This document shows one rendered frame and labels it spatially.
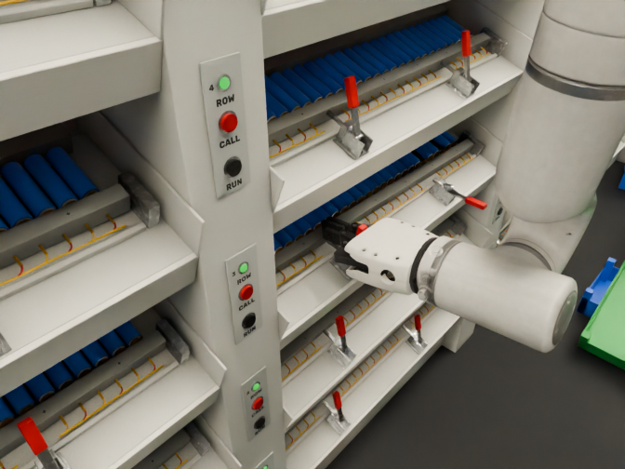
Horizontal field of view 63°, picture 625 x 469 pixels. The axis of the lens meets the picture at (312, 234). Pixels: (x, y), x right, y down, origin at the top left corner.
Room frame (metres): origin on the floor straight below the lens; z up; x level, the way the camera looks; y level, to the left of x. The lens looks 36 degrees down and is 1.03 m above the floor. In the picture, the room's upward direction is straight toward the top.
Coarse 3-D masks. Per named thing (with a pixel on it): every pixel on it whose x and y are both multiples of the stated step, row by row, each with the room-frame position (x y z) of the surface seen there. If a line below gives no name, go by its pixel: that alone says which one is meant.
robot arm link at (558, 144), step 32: (544, 96) 0.38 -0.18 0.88; (576, 96) 0.36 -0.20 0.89; (608, 96) 0.36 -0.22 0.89; (512, 128) 0.41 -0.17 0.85; (544, 128) 0.38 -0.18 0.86; (576, 128) 0.36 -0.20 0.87; (608, 128) 0.36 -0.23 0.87; (512, 160) 0.39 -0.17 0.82; (544, 160) 0.37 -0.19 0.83; (576, 160) 0.36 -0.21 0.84; (608, 160) 0.37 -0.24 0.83; (512, 192) 0.39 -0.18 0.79; (544, 192) 0.37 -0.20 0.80; (576, 192) 0.37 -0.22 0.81; (512, 224) 0.50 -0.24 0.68; (544, 224) 0.47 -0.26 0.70; (576, 224) 0.45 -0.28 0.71; (544, 256) 0.45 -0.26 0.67
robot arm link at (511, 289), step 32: (448, 256) 0.45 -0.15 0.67; (480, 256) 0.44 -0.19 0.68; (512, 256) 0.44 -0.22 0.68; (448, 288) 0.42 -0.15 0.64; (480, 288) 0.41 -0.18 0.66; (512, 288) 0.39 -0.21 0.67; (544, 288) 0.38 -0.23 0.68; (576, 288) 0.40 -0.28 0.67; (480, 320) 0.40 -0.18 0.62; (512, 320) 0.37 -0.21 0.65; (544, 320) 0.36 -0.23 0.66; (544, 352) 0.36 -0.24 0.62
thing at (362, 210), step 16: (464, 144) 0.89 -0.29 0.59; (432, 160) 0.83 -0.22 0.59; (448, 160) 0.84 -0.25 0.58; (416, 176) 0.77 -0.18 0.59; (384, 192) 0.72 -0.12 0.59; (400, 192) 0.74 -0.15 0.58; (352, 208) 0.66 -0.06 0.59; (368, 208) 0.67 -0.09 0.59; (304, 240) 0.58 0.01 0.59; (320, 240) 0.59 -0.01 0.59; (288, 256) 0.55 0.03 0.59; (320, 256) 0.58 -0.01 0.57
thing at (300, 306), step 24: (480, 144) 0.90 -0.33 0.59; (480, 168) 0.87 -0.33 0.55; (408, 192) 0.76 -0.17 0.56; (408, 216) 0.71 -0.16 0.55; (432, 216) 0.72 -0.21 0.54; (312, 264) 0.57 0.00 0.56; (288, 288) 0.52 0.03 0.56; (312, 288) 0.53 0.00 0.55; (336, 288) 0.54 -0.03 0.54; (288, 312) 0.48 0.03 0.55; (312, 312) 0.49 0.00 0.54; (288, 336) 0.46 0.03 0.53
